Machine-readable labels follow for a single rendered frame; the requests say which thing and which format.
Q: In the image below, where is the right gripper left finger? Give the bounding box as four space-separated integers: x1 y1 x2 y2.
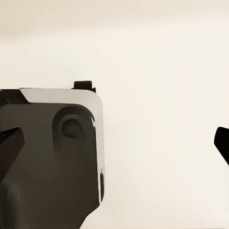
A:
0 127 25 184

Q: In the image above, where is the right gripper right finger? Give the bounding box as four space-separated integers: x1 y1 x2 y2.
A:
214 127 229 165

